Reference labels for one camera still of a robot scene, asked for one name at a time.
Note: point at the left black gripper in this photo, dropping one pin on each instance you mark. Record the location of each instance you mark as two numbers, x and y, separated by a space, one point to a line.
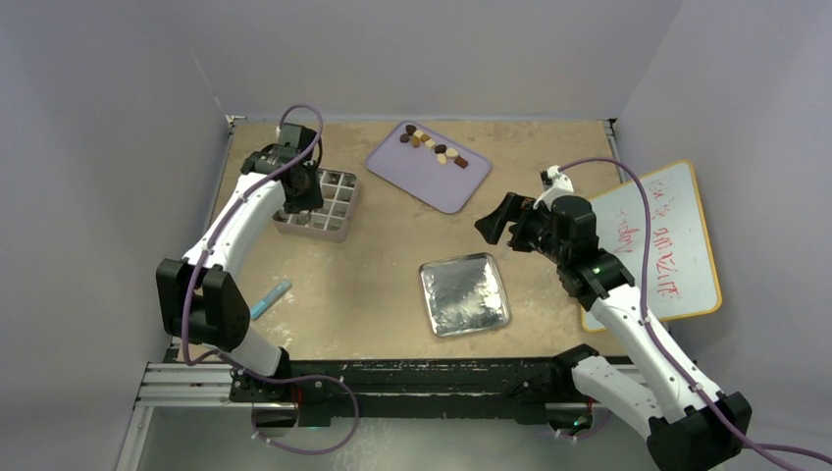
312 202

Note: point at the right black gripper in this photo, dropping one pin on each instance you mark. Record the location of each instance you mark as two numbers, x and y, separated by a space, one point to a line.
492 227

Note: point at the silver metal box lid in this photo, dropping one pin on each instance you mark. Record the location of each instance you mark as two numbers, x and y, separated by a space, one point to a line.
464 295

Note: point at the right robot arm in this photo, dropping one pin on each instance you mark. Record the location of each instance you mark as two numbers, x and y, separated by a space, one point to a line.
686 420

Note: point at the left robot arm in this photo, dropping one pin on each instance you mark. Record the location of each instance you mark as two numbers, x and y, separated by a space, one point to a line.
199 299

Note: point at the purple plastic tray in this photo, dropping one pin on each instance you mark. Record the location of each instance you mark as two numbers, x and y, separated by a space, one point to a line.
417 171

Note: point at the blue small marker cap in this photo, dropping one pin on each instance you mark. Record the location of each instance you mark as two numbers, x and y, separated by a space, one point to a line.
269 299

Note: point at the yellow framed whiteboard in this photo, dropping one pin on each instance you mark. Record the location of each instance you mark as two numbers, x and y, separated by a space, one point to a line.
682 276

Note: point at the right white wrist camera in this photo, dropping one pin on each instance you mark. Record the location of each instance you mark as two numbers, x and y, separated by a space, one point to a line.
555 184

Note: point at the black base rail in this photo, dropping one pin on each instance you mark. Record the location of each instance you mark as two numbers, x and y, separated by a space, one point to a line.
527 390

